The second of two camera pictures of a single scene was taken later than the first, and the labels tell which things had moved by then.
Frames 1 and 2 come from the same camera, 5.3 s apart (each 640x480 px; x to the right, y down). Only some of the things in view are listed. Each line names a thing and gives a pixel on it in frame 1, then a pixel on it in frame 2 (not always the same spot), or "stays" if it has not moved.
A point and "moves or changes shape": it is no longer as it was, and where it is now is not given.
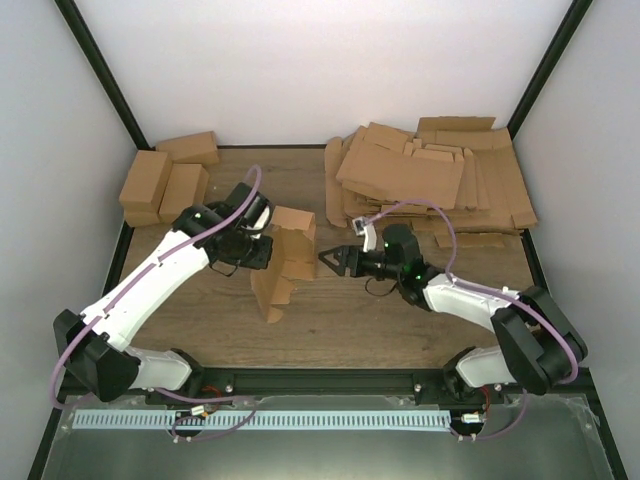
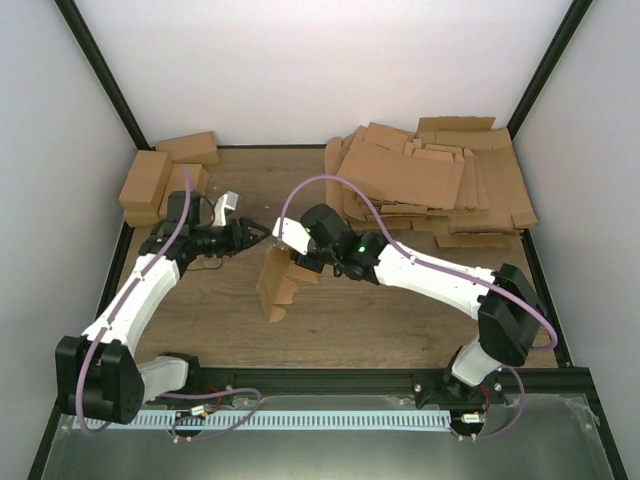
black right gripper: (343, 254) to (309, 265)
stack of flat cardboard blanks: (453, 177) stays
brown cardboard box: (292, 257) moves or changes shape
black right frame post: (572, 21) stays
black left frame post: (94, 56) stays
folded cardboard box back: (197, 148) stays
